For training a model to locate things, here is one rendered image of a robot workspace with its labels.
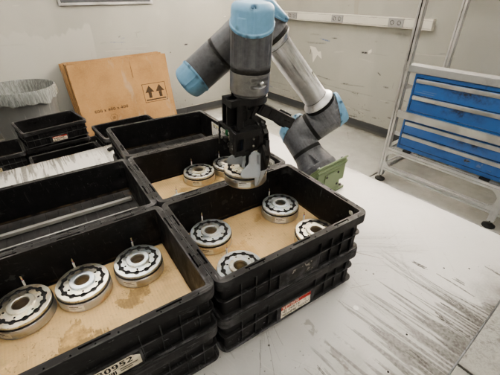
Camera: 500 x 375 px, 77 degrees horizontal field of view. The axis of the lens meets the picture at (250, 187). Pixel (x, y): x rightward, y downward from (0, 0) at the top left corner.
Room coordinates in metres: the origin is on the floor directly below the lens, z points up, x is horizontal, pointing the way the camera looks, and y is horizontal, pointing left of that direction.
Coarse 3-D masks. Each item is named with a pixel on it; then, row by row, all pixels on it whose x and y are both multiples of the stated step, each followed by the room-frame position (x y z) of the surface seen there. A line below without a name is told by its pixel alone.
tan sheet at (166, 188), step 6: (162, 180) 0.91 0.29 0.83; (168, 180) 0.91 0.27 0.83; (174, 180) 0.91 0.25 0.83; (180, 180) 0.91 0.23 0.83; (216, 180) 0.91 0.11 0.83; (222, 180) 0.91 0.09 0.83; (156, 186) 0.87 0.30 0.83; (162, 186) 0.87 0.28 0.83; (168, 186) 0.87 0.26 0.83; (174, 186) 0.87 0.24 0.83; (180, 186) 0.87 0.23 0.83; (186, 186) 0.87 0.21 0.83; (192, 186) 0.87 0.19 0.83; (162, 192) 0.84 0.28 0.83; (168, 192) 0.84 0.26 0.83; (174, 192) 0.84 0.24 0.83; (180, 192) 0.84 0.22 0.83; (162, 198) 0.80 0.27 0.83
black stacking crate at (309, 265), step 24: (288, 168) 0.82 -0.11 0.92; (216, 192) 0.70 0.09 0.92; (240, 192) 0.74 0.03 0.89; (264, 192) 0.78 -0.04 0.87; (288, 192) 0.82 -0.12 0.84; (312, 192) 0.73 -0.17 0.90; (192, 216) 0.66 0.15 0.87; (216, 216) 0.69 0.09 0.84; (336, 216) 0.65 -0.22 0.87; (336, 240) 0.56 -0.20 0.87; (288, 264) 0.48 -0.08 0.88; (312, 264) 0.51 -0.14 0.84; (240, 288) 0.41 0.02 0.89; (264, 288) 0.45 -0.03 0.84; (216, 312) 0.40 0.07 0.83
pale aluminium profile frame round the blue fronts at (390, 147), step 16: (464, 0) 2.76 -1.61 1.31; (416, 16) 2.36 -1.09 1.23; (464, 16) 2.76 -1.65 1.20; (416, 32) 2.34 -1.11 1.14; (448, 48) 2.77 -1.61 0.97; (448, 64) 2.74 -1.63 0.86; (400, 80) 2.36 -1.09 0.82; (400, 96) 2.33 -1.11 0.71; (400, 112) 2.29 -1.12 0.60; (448, 128) 2.02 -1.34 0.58; (464, 128) 1.95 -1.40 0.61; (496, 144) 1.79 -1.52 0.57; (384, 160) 2.34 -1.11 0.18; (416, 160) 2.15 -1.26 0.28; (400, 176) 2.21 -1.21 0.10; (416, 176) 2.14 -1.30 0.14; (464, 176) 1.89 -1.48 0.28; (480, 176) 1.83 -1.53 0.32; (448, 192) 1.93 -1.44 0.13; (496, 192) 1.72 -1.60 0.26; (480, 208) 1.76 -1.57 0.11; (496, 208) 1.70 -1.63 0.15
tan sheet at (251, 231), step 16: (256, 208) 0.75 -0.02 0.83; (304, 208) 0.75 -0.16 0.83; (240, 224) 0.68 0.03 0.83; (256, 224) 0.68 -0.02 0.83; (272, 224) 0.68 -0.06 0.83; (288, 224) 0.68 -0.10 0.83; (240, 240) 0.61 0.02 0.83; (256, 240) 0.61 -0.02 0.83; (272, 240) 0.61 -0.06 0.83; (288, 240) 0.61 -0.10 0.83; (208, 256) 0.55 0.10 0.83
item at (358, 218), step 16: (304, 176) 0.76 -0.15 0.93; (208, 192) 0.68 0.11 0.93; (336, 192) 0.68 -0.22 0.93; (176, 224) 0.55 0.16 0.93; (336, 224) 0.55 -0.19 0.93; (352, 224) 0.57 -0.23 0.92; (192, 240) 0.50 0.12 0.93; (304, 240) 0.50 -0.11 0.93; (320, 240) 0.51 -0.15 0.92; (272, 256) 0.45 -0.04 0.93; (288, 256) 0.46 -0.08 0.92; (208, 272) 0.41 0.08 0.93; (240, 272) 0.41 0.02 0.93; (256, 272) 0.42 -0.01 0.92; (224, 288) 0.39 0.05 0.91
